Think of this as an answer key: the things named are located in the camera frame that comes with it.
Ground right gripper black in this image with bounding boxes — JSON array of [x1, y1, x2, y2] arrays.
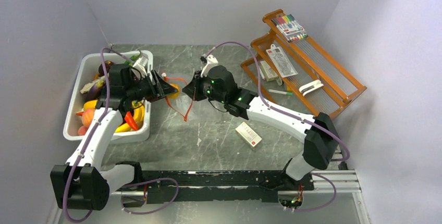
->
[[182, 70, 227, 104]]

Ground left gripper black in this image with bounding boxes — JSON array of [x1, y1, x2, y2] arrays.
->
[[126, 70, 177, 103]]

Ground orange fruit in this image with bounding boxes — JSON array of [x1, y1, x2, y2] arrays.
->
[[167, 83, 180, 99]]

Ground clear zip bag orange zipper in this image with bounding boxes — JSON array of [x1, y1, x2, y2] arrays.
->
[[161, 71, 197, 122]]

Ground yellow banana bunch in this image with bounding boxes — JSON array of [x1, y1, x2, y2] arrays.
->
[[115, 102, 145, 133]]

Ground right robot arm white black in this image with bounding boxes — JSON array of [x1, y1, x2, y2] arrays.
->
[[182, 66, 338, 190]]

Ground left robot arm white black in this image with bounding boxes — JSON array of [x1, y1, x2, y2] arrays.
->
[[50, 64, 178, 211]]

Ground white plastic food bin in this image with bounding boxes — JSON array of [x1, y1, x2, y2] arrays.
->
[[63, 53, 152, 147]]

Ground dark purple mangosteen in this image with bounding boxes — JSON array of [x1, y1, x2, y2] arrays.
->
[[98, 60, 114, 77]]

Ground white cardboard box red logo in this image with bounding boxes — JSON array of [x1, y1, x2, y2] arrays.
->
[[235, 122, 262, 148]]

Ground green white marker pen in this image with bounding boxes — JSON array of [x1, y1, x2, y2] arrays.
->
[[268, 89, 293, 96]]

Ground peach fruit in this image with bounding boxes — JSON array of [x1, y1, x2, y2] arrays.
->
[[81, 108, 95, 128]]

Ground white eraser box on rack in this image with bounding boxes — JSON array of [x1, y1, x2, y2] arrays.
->
[[259, 60, 278, 82]]

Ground orange wooden rack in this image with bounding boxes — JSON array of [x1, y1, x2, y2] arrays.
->
[[241, 9, 367, 119]]

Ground packaged card on rack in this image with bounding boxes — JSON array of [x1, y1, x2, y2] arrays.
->
[[266, 44, 298, 78]]

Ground white stapler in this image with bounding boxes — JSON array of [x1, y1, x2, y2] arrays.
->
[[299, 79, 324, 96]]

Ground pack of coloured markers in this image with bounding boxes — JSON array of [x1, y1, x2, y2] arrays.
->
[[271, 14, 308, 42]]

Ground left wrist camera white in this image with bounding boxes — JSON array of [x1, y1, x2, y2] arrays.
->
[[132, 55, 148, 78]]

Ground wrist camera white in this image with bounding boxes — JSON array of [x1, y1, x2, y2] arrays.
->
[[200, 54, 219, 77], [132, 55, 148, 78]]

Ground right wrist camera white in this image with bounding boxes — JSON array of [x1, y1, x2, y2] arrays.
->
[[200, 54, 219, 77]]

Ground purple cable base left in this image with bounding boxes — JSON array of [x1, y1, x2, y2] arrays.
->
[[120, 178, 179, 215]]

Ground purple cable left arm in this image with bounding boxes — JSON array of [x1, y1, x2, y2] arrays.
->
[[62, 47, 139, 223]]

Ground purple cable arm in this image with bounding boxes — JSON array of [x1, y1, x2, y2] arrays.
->
[[202, 41, 350, 163], [62, 47, 139, 223]]

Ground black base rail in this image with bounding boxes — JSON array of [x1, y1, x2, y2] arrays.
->
[[142, 170, 314, 203]]

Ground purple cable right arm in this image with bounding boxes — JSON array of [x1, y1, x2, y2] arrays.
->
[[202, 41, 350, 163]]

